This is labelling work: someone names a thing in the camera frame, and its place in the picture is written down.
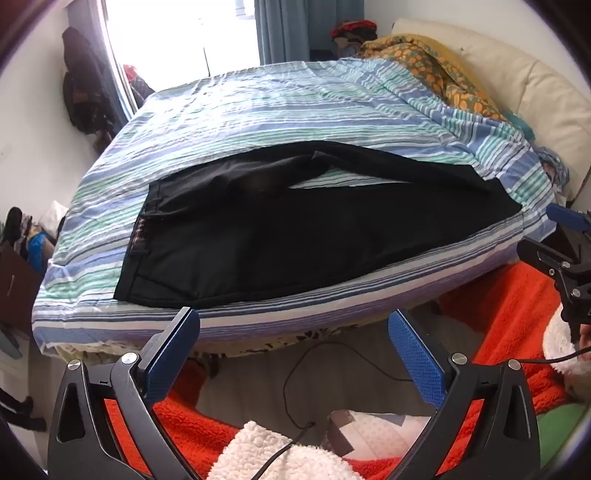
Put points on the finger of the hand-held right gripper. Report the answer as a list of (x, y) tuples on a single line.
[(565, 216), (545, 258)]

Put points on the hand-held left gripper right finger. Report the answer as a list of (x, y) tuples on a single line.
[(415, 360)]

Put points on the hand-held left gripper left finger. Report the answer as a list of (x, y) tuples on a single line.
[(171, 360)]

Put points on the black pants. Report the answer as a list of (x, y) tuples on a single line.
[(277, 240)]

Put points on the blue patterned cloth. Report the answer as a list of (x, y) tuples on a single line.
[(554, 161)]

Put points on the white dotted cloth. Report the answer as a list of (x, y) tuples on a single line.
[(369, 434)]

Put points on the leopard print mattress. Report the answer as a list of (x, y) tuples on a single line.
[(258, 344)]

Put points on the teal pillow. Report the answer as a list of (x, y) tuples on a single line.
[(521, 127)]

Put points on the blue bag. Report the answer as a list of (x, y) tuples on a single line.
[(39, 244)]

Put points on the orange floral blanket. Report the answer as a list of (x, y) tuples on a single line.
[(425, 64)]

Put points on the red and dark clothes heap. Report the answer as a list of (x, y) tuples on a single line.
[(138, 87)]

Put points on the striped bed sheet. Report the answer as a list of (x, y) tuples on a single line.
[(277, 106)]

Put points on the pile of dark clothes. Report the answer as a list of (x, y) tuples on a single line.
[(353, 32)]

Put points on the dark hanging jacket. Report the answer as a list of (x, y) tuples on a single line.
[(83, 92)]

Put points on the bright window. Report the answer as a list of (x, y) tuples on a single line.
[(184, 37)]

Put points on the blue curtain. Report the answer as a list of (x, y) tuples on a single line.
[(295, 27)]

